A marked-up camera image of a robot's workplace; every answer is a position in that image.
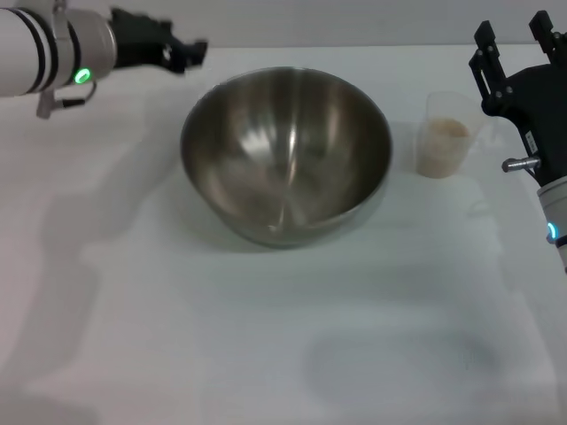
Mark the grey cable loop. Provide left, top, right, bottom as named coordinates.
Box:
left=55, top=81, right=97, bottom=109

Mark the silver cylindrical connector plug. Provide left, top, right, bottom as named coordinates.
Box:
left=501, top=157, right=541, bottom=174

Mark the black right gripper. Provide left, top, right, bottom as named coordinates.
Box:
left=469, top=11, right=567, bottom=187

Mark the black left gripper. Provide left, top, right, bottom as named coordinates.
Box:
left=110, top=8, right=208, bottom=74

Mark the stainless steel mixing bowl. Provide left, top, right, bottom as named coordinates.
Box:
left=179, top=66, right=393, bottom=248

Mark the pile of white rice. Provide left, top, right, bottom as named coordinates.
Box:
left=417, top=117, right=471, bottom=179

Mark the clear plastic measuring cup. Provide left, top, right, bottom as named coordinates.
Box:
left=416, top=90, right=488, bottom=180

